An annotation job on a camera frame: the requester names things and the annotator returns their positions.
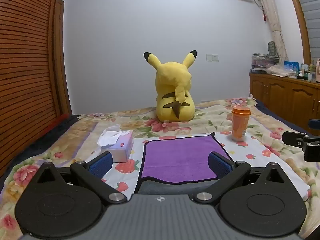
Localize patterned curtain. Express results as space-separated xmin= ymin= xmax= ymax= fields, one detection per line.
xmin=251 ymin=0 xmax=288 ymax=58

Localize window blinds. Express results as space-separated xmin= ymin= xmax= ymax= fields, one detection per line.
xmin=292 ymin=0 xmax=320 ymax=64

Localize orange cup with lid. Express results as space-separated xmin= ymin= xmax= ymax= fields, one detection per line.
xmin=231 ymin=106 xmax=251 ymax=143

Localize floral bed blanket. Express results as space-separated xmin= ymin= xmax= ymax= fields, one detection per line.
xmin=0 ymin=97 xmax=320 ymax=240

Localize tissue box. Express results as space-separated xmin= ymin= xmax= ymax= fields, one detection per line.
xmin=97 ymin=127 xmax=134 ymax=163

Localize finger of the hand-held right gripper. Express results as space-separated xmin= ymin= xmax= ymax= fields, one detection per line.
xmin=308 ymin=119 xmax=320 ymax=133
xmin=282 ymin=131 xmax=307 ymax=146

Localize wooden cabinet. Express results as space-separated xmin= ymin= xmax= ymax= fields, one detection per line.
xmin=249 ymin=72 xmax=320 ymax=136

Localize stack of papers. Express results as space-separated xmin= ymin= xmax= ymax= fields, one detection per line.
xmin=251 ymin=53 xmax=280 ymax=75

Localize yellow plush toy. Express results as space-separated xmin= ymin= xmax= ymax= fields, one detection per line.
xmin=143 ymin=50 xmax=198 ymax=123

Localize beige cloth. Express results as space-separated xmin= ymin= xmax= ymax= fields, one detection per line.
xmin=266 ymin=65 xmax=297 ymax=78

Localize purple grey towel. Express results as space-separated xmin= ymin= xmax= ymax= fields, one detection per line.
xmin=134 ymin=132 xmax=234 ymax=195

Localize wooden window frame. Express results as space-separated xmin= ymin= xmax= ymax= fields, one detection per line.
xmin=284 ymin=0 xmax=312 ymax=67

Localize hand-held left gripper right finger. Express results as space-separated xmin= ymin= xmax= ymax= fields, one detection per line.
xmin=193 ymin=151 xmax=288 ymax=204

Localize blue packet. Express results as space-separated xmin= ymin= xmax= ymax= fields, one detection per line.
xmin=284 ymin=60 xmax=300 ymax=75

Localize wooden slatted wardrobe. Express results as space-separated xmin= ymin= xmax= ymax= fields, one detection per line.
xmin=0 ymin=0 xmax=73 ymax=178

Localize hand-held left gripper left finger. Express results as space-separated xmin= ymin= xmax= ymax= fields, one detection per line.
xmin=32 ymin=152 xmax=127 ymax=204

